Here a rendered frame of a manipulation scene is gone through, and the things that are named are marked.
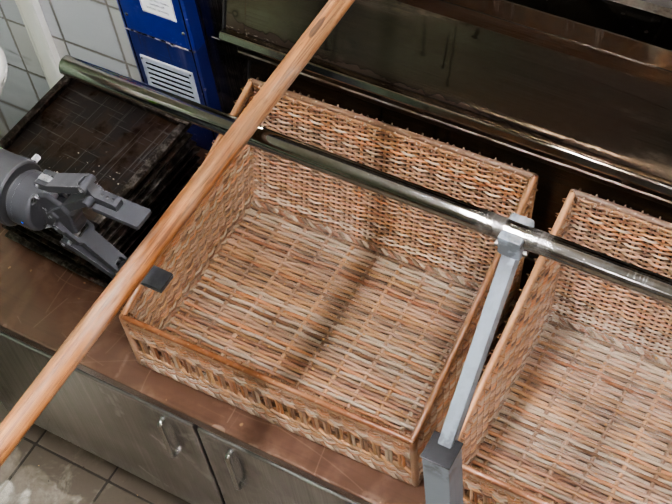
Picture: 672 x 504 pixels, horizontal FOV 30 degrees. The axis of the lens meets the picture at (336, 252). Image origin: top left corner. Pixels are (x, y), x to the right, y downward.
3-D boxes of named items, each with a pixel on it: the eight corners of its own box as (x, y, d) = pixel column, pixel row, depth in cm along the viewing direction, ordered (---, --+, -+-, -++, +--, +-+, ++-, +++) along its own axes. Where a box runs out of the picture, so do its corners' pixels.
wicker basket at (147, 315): (269, 170, 244) (248, 70, 222) (539, 269, 225) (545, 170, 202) (131, 365, 221) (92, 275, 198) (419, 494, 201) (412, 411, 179)
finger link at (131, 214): (106, 193, 156) (105, 190, 155) (152, 213, 153) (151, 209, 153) (92, 211, 155) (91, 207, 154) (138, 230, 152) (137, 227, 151)
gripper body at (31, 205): (32, 154, 164) (88, 178, 161) (50, 195, 171) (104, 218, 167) (-4, 195, 160) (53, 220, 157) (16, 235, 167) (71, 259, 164)
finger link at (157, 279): (116, 271, 165) (118, 274, 165) (160, 290, 162) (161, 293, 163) (129, 254, 166) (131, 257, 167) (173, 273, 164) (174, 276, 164)
